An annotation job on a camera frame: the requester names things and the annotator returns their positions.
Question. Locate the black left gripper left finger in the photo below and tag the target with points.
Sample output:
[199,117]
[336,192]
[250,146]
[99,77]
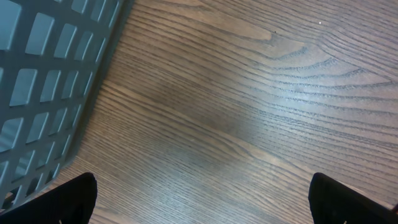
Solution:
[71,203]

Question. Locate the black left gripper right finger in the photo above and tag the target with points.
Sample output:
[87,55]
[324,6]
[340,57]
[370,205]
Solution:
[334,203]

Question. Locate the dark grey plastic basket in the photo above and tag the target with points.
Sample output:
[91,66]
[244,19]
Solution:
[54,56]

